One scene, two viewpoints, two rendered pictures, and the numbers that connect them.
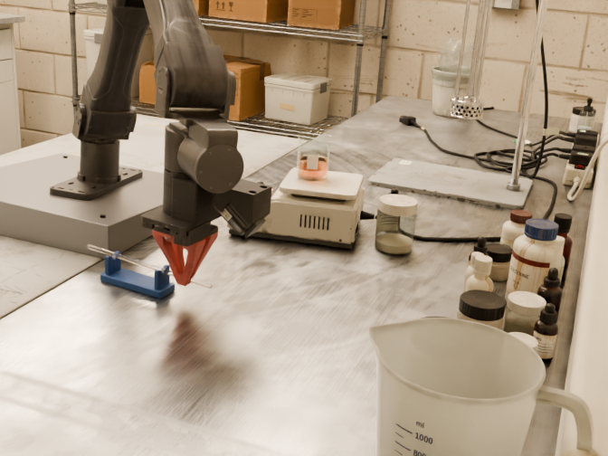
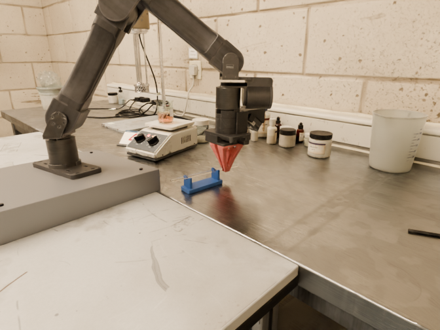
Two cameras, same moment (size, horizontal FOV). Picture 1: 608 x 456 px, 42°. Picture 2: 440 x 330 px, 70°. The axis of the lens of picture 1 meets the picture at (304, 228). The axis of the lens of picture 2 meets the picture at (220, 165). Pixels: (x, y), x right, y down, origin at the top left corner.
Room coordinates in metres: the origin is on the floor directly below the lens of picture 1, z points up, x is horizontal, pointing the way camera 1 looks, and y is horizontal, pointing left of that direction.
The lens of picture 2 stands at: (0.62, 0.81, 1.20)
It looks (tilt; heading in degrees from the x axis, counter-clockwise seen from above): 20 degrees down; 295
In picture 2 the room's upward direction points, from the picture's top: straight up
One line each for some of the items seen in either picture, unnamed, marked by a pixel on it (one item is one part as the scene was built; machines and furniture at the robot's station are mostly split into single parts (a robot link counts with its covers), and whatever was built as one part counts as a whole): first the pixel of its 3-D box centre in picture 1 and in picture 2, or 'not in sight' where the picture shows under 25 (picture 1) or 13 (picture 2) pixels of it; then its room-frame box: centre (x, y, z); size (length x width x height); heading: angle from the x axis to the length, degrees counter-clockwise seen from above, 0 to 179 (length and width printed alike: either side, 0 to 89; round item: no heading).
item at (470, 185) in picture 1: (451, 181); (143, 122); (1.52, -0.29, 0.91); 0.30 x 0.20 x 0.01; 70
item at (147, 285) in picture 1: (137, 273); (201, 179); (0.94, 0.22, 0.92); 0.10 x 0.03 x 0.04; 65
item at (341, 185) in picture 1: (322, 183); (169, 123); (1.19, -0.02, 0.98); 0.12 x 0.12 x 0.01; 81
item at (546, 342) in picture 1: (546, 330); (300, 131); (0.82, -0.29, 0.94); 0.03 x 0.03 x 0.07
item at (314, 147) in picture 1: (312, 156); (164, 111); (1.20, -0.01, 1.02); 0.06 x 0.05 x 0.08; 26
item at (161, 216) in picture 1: (186, 196); (227, 124); (0.91, 0.15, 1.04); 0.10 x 0.07 x 0.07; 154
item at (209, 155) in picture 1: (206, 128); (245, 82); (0.88, 0.12, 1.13); 0.12 x 0.09 x 0.12; 30
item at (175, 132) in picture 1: (190, 149); (230, 97); (0.91, 0.14, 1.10); 0.07 x 0.06 x 0.07; 30
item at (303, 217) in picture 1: (304, 207); (165, 137); (1.19, 0.00, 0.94); 0.22 x 0.13 x 0.08; 81
